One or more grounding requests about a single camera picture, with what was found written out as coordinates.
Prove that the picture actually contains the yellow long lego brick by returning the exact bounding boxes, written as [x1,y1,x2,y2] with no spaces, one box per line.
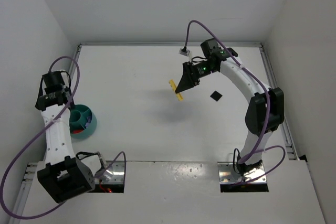
[169,79,185,102]

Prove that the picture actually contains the black lego plate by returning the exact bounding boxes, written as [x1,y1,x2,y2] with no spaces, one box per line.
[210,91,223,102]

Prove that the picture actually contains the red curved lego brick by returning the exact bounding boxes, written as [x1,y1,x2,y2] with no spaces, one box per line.
[72,129,83,134]

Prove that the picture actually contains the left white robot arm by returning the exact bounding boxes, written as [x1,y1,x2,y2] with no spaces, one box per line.
[36,70,106,203]

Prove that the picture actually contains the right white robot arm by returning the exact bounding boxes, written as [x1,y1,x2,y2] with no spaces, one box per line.
[175,39,284,175]

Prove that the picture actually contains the teal round divided container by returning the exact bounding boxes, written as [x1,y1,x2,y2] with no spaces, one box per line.
[69,104,97,140]

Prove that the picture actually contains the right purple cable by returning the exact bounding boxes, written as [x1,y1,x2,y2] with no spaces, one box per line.
[183,20,287,185]

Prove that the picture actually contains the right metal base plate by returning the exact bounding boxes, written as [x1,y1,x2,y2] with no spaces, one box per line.
[217,162,267,185]

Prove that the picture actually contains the metal base plate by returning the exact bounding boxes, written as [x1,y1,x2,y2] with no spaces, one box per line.
[95,161,125,185]
[217,162,267,185]

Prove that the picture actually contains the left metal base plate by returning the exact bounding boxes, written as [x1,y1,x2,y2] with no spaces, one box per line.
[95,161,125,185]

